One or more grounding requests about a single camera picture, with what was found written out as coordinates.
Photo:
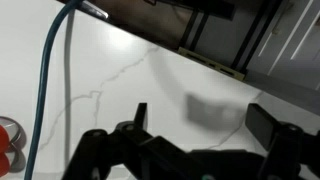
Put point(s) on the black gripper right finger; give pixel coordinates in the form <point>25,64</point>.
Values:
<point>283,150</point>

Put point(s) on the black metal frame bar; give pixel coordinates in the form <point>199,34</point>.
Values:
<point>193,30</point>
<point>250,40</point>

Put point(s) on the red round gadget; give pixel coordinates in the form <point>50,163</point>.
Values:
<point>3,140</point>

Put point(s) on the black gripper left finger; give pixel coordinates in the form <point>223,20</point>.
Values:
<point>133,150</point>

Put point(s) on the white panelled cabinet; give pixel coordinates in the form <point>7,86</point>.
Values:
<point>290,33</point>

